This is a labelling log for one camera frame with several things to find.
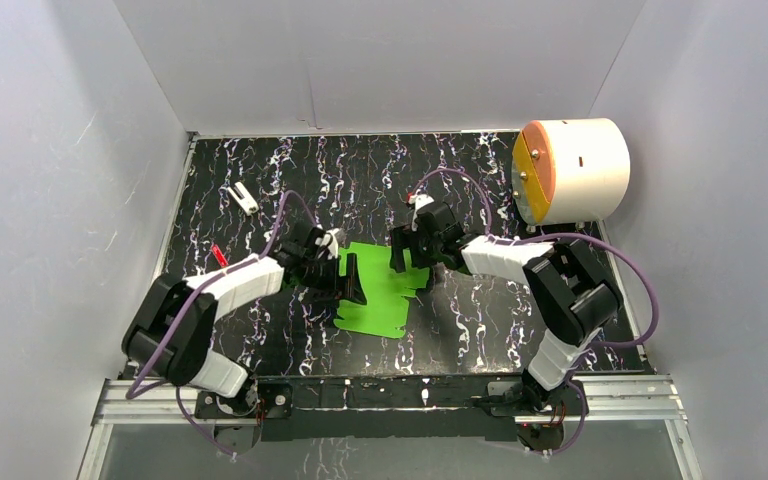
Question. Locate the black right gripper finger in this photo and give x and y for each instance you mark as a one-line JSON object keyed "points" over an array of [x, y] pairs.
{"points": [[424, 268], [399, 242]]}

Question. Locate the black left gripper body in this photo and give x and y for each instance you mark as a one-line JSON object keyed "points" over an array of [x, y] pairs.
{"points": [[330, 278]]}

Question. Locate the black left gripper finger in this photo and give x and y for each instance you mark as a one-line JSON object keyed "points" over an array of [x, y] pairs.
{"points": [[352, 290], [321, 276]]}

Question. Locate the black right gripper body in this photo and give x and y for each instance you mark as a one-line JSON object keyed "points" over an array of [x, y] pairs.
{"points": [[421, 239]]}

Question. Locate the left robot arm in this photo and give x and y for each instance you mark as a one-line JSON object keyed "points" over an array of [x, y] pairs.
{"points": [[170, 335]]}

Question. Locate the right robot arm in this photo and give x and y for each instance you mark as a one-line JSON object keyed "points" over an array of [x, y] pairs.
{"points": [[575, 294]]}

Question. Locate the small white plastic clip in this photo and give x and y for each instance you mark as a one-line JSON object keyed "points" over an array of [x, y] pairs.
{"points": [[243, 198]]}

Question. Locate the small red marker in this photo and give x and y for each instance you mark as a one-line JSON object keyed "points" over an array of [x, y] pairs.
{"points": [[219, 256]]}

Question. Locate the white cylinder with coloured face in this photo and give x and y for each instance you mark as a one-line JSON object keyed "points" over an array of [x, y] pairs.
{"points": [[569, 171]]}

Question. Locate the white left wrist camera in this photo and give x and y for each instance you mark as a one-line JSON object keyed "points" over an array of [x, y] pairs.
{"points": [[328, 246]]}

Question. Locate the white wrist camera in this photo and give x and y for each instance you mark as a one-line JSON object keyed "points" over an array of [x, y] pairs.
{"points": [[328, 246], [417, 201]]}

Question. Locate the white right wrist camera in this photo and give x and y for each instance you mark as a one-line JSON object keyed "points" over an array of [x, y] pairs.
{"points": [[417, 201]]}

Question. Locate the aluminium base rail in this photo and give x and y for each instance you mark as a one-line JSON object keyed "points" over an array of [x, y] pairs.
{"points": [[610, 397]]}

